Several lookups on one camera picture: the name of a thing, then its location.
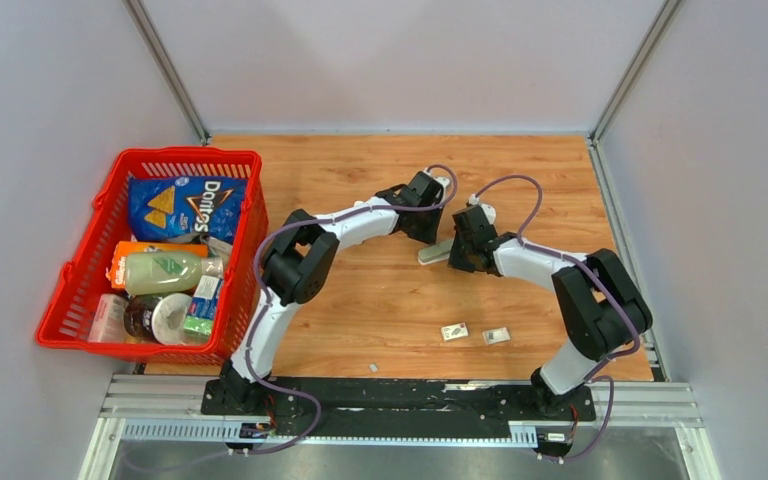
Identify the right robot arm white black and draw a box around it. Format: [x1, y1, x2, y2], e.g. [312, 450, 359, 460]
[448, 205, 653, 419]

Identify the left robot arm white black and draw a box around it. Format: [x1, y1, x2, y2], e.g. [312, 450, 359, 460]
[220, 164, 457, 415]

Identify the white staple box red label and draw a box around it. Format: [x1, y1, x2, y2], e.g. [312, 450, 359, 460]
[440, 323, 469, 342]

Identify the small clear staple box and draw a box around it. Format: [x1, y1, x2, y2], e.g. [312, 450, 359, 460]
[482, 327, 511, 345]

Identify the small blue white box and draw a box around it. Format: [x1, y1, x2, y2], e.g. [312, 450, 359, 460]
[187, 276, 224, 320]

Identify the blue Doritos chip bag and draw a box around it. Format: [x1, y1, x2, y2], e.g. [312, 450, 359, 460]
[127, 176, 247, 243]

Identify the small green package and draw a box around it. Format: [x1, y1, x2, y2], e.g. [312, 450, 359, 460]
[182, 316, 214, 345]

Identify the pale green lotion bottle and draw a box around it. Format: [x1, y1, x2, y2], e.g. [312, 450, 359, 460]
[124, 251, 224, 296]

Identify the dark jar with white lid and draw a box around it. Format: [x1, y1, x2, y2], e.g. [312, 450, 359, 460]
[123, 293, 192, 345]

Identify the orange Gillette package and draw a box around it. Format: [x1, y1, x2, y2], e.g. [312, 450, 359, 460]
[108, 241, 208, 296]

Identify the clear pink plastic package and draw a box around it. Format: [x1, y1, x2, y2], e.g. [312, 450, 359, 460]
[88, 294, 128, 343]

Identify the red plastic shopping basket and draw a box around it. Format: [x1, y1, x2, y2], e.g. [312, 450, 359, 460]
[35, 146, 268, 365]

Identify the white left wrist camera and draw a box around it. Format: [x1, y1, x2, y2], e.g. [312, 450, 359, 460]
[423, 170, 452, 195]

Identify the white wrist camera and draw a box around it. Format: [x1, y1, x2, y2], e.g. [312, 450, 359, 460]
[467, 194, 497, 225]
[423, 170, 452, 195]

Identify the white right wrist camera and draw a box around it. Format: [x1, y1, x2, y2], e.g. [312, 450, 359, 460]
[467, 194, 497, 225]

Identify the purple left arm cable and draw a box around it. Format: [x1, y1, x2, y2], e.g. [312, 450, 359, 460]
[228, 164, 459, 456]

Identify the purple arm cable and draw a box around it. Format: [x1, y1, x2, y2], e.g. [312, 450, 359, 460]
[470, 174, 644, 462]
[228, 164, 459, 456]

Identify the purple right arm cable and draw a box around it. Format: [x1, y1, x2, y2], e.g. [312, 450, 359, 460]
[470, 174, 644, 462]

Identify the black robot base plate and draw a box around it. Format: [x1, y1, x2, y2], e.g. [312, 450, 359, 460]
[201, 377, 596, 440]

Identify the aluminium frame rail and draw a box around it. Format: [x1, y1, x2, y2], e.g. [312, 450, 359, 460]
[80, 373, 720, 479]

